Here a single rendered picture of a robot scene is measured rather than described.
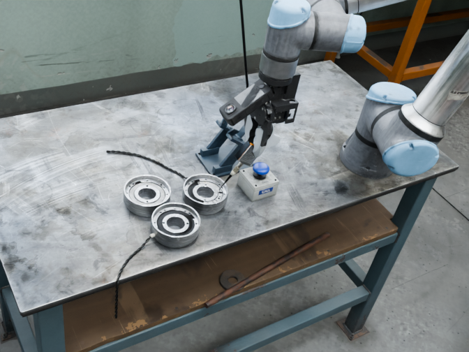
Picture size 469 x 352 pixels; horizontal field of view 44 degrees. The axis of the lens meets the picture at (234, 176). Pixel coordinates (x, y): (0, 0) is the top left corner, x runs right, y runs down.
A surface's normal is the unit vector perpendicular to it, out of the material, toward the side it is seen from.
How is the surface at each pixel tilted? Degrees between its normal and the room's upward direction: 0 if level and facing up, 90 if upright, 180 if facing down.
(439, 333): 0
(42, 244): 0
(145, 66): 90
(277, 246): 0
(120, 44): 90
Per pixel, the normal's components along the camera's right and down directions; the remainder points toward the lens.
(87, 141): 0.15, -0.76
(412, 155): 0.07, 0.75
